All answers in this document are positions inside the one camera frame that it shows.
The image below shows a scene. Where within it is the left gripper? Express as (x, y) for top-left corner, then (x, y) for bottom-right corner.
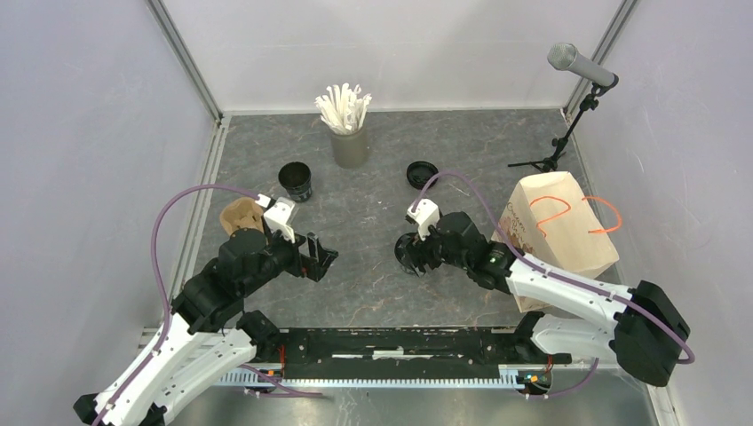
(242, 222), (338, 295)

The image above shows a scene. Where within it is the black coffee cup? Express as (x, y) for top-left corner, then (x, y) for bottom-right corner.
(393, 233), (425, 277)

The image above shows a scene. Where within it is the brown cardboard cup carrier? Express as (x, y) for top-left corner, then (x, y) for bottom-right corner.
(219, 197), (264, 235)

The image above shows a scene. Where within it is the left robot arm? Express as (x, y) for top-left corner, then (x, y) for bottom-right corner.
(74, 228), (338, 425)

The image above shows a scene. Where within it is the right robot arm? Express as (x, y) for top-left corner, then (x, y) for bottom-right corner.
(395, 206), (691, 387)

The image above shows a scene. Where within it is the brown paper takeout bag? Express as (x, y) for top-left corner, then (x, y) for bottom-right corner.
(492, 171), (622, 279)

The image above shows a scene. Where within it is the grey straw holder cup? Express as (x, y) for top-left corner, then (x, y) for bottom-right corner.
(329, 127), (369, 170)

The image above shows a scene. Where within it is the black microphone stand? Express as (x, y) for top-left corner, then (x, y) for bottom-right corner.
(508, 83), (610, 173)

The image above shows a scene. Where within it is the white wrapped straws bundle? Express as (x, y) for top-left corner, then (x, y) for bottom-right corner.
(314, 83), (372, 136)

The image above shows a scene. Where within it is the grey microphone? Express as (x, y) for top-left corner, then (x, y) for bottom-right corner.
(547, 43), (619, 88)

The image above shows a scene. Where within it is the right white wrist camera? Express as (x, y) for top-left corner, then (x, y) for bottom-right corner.
(407, 198), (440, 241)

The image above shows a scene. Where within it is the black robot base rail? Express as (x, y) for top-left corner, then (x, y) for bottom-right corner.
(250, 327), (572, 385)

